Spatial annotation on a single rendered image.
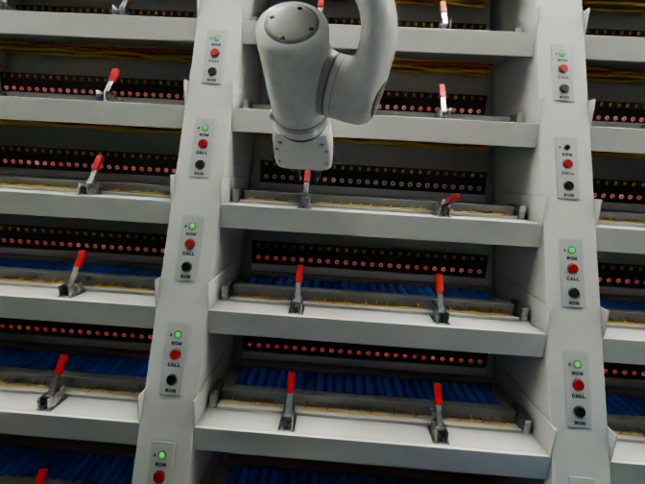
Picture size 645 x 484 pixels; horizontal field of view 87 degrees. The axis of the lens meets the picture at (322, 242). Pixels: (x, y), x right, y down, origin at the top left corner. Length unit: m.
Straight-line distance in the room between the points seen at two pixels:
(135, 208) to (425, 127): 0.59
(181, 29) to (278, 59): 0.49
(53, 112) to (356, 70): 0.67
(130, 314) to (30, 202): 0.31
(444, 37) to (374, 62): 0.43
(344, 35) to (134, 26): 0.45
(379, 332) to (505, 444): 0.28
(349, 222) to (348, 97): 0.28
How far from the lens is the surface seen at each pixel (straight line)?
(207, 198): 0.69
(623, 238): 0.84
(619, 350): 0.81
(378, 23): 0.44
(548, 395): 0.75
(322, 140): 0.56
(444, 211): 0.71
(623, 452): 0.86
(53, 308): 0.81
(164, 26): 0.92
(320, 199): 0.72
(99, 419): 0.77
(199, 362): 0.68
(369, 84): 0.44
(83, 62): 1.24
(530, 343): 0.73
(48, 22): 1.05
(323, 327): 0.63
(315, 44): 0.43
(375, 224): 0.65
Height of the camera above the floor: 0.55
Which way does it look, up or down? 9 degrees up
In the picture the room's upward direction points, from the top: 4 degrees clockwise
